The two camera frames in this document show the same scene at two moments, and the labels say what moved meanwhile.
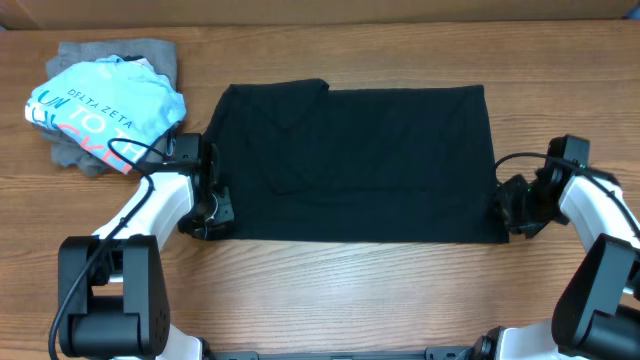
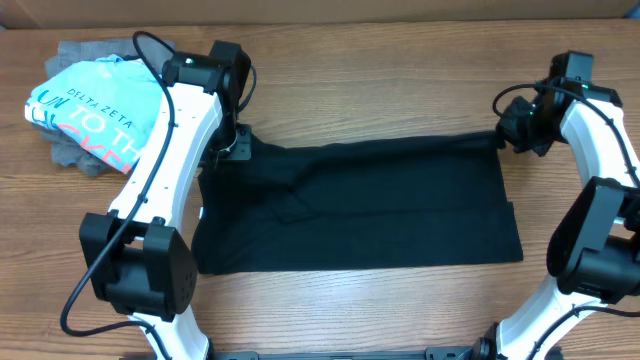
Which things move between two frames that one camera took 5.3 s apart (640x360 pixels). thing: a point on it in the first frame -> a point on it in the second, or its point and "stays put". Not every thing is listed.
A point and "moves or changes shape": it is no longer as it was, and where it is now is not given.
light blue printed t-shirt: (119, 109) stays put
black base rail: (452, 353) stays put
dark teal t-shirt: (299, 161) moves or changes shape
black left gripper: (226, 212) -> (244, 150)
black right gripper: (513, 203) -> (513, 128)
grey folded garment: (76, 53) stays put
